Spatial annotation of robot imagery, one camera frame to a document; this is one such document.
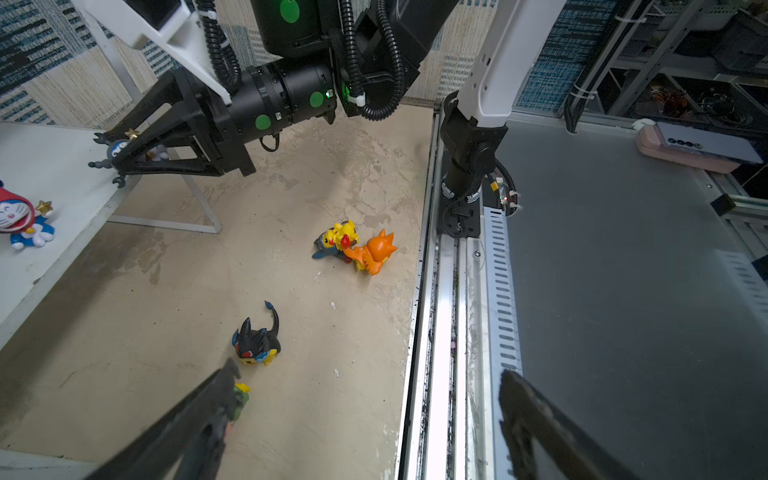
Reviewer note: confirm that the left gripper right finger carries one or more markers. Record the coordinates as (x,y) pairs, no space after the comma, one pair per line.
(529,418)

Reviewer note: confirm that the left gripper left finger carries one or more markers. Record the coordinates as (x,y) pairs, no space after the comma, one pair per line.
(189,439)

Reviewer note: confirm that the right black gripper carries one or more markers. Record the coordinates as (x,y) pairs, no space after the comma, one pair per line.
(202,138)

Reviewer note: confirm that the grey hood Doraemon figure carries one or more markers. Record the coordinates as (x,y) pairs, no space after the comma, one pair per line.
(121,144)

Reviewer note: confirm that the red hat Doraemon figure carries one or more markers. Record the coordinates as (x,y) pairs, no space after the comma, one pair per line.
(26,224)

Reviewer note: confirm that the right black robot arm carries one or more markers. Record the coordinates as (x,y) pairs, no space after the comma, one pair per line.
(327,57)

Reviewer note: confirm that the white two-tier shelf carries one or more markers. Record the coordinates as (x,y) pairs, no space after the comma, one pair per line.
(62,77)

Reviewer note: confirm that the pink green cactus figure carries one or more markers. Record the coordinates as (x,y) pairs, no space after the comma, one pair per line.
(241,391)

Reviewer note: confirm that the black blue Luxray figure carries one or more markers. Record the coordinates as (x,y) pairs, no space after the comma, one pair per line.
(254,346)

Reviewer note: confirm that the orange yellow Pokemon figure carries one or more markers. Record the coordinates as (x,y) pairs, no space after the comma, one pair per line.
(342,241)

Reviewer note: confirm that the pink white phone device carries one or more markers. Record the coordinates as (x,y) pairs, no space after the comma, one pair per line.
(701,149)

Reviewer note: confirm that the grey perforated cable duct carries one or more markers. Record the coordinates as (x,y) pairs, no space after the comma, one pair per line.
(504,344)

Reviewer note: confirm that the aluminium mounting rail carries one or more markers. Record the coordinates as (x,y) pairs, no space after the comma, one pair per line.
(443,430)

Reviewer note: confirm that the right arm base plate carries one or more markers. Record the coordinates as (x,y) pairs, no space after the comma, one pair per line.
(458,218)

